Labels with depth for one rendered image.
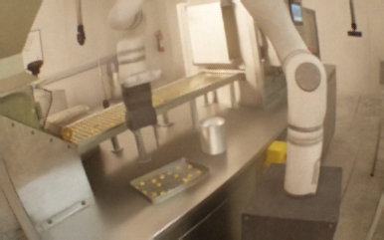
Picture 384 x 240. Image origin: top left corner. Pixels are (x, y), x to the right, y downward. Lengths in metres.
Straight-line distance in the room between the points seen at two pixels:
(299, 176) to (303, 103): 0.17
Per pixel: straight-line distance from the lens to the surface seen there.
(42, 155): 0.67
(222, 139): 0.87
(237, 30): 1.24
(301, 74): 0.52
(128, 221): 0.64
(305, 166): 0.60
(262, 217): 0.60
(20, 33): 0.68
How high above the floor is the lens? 1.19
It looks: 19 degrees down
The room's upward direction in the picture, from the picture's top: 8 degrees counter-clockwise
